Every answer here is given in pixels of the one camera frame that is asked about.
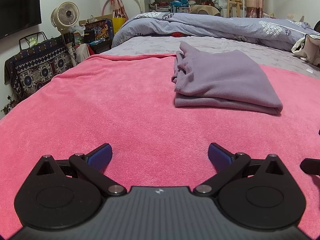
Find yellow bag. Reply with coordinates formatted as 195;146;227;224
112;17;126;33

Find beige standing fan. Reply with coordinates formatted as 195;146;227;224
51;2;80;63

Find black wire frame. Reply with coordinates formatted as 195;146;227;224
19;31;48;50

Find black wall television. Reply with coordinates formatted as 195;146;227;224
0;0;42;40

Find brown cushion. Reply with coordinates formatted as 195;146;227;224
190;4;220;17

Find white plastic bag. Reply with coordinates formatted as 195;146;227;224
69;25;85;37

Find colourful printed box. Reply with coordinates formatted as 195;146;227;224
84;19;114;43

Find pink towel blanket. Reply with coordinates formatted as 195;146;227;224
0;54;320;239

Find patterned cloth covered furniture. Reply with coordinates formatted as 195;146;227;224
4;36;77;100

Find purple fleece garment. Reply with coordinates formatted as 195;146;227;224
171;41;283;115

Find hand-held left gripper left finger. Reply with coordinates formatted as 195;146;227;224
31;143;127;197

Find grey bow-pattern bed sheet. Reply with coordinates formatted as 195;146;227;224
100;35;320;80

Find blue-grey printed duvet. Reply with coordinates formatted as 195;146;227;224
112;12;320;52

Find pink patterned curtain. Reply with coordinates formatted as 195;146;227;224
108;0;129;22

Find beige cloth pile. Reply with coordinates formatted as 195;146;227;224
291;34;320;67

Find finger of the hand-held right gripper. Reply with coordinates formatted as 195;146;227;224
300;158;320;174

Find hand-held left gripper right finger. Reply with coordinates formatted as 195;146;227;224
193;142;290;197

